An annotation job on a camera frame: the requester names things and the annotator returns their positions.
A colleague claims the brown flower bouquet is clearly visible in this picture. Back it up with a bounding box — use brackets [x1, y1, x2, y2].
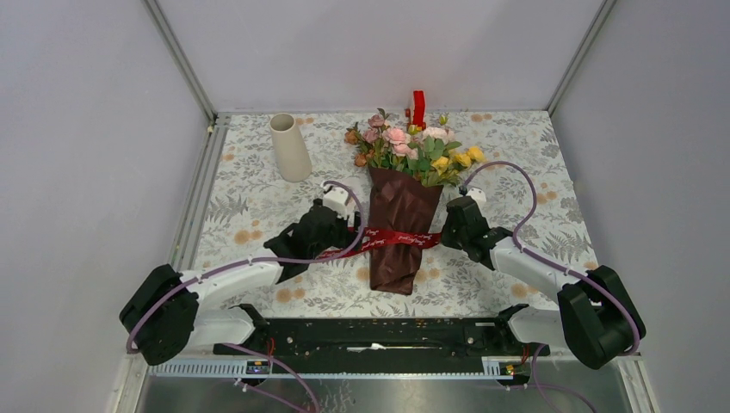
[345, 108, 486, 295]

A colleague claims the red yellow toy block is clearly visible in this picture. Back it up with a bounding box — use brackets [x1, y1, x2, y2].
[405, 89, 426, 131]

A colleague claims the beige ceramic vase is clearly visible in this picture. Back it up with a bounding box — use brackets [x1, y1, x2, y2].
[269, 113, 312, 182]

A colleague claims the floral patterned tablecloth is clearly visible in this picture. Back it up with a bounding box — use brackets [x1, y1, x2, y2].
[193, 111, 597, 317]

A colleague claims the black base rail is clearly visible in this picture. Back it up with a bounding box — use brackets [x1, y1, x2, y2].
[213, 317, 539, 375]

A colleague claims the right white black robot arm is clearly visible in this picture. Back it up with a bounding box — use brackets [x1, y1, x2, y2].
[441, 196, 646, 369]

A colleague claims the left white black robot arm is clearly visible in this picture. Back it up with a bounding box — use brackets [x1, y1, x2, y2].
[119, 195, 362, 366]

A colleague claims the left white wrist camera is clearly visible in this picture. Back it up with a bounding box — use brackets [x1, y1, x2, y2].
[322, 184, 354, 220]

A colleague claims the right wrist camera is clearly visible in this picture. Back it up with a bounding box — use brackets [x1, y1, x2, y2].
[466, 188, 486, 208]

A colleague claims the red printed ribbon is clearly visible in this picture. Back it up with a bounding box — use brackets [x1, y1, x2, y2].
[317, 227, 442, 261]

